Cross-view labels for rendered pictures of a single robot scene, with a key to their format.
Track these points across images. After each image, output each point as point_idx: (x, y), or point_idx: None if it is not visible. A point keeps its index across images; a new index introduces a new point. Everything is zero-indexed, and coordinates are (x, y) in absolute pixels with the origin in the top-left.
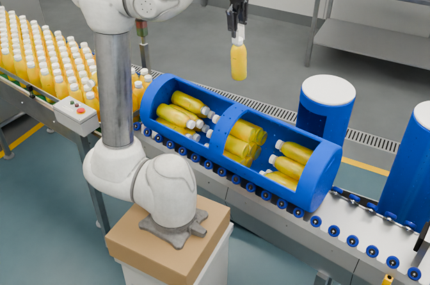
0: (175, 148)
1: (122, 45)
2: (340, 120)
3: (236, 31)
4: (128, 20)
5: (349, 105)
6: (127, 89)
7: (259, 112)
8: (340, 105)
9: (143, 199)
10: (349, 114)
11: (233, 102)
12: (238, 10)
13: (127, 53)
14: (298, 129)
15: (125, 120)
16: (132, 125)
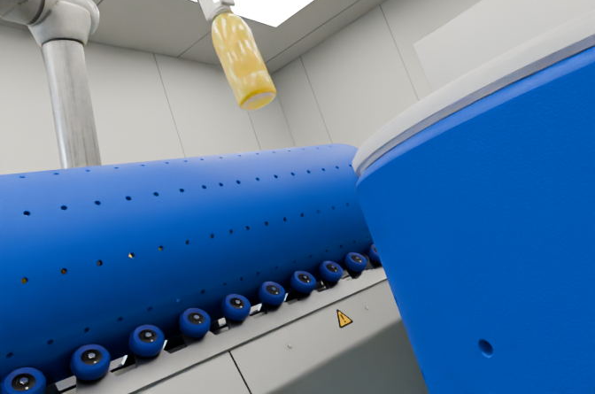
0: (286, 293)
1: (44, 57)
2: (432, 345)
3: None
4: (34, 29)
5: (419, 168)
6: (53, 106)
7: (140, 162)
8: (362, 174)
9: None
10: (525, 326)
11: (201, 156)
12: None
13: (49, 65)
14: (7, 174)
15: (57, 145)
16: (67, 156)
